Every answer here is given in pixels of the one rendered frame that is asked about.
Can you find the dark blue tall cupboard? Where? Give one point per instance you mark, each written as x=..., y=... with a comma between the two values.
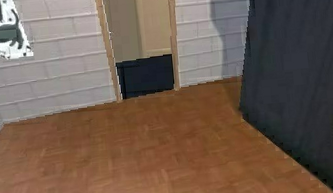
x=303, y=79

